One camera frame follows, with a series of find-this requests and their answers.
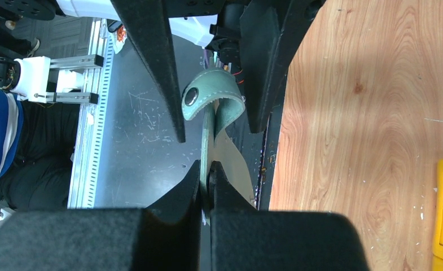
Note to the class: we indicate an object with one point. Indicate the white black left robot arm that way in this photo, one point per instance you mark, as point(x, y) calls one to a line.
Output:
point(225, 34)

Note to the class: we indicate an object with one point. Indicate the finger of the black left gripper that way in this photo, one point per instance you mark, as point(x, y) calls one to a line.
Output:
point(148, 29)
point(272, 31)

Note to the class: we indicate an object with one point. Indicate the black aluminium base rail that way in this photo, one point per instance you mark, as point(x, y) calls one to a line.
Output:
point(127, 154)

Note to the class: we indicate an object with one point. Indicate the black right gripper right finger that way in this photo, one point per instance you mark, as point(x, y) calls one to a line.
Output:
point(244, 238)

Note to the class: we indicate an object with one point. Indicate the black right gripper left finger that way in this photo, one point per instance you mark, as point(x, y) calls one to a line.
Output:
point(162, 236)

